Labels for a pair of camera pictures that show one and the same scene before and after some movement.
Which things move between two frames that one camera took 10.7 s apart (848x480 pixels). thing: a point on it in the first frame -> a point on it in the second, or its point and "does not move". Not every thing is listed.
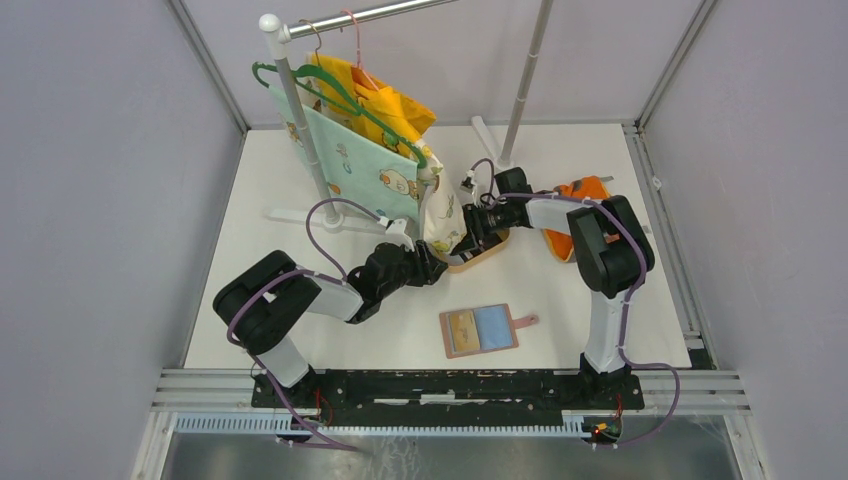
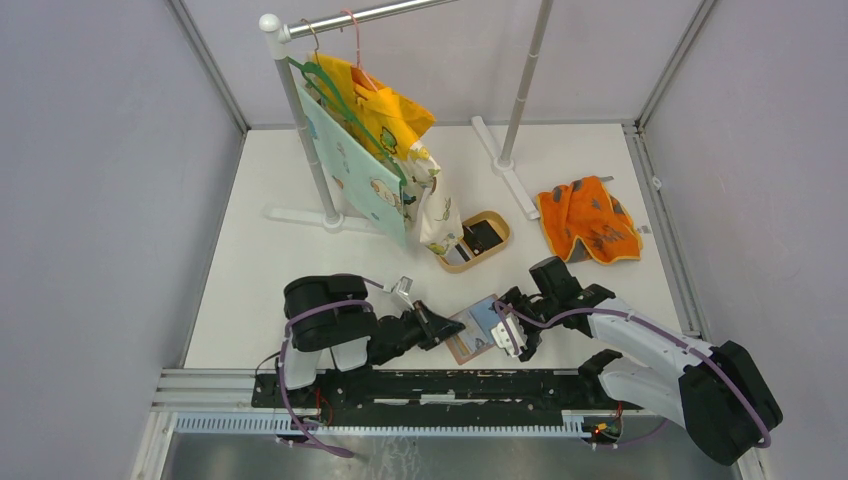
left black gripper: [428, 268] -> [436, 326]
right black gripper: [472, 218] -> [517, 301]
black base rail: [448, 397] does not move
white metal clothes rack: [330, 217] does not move
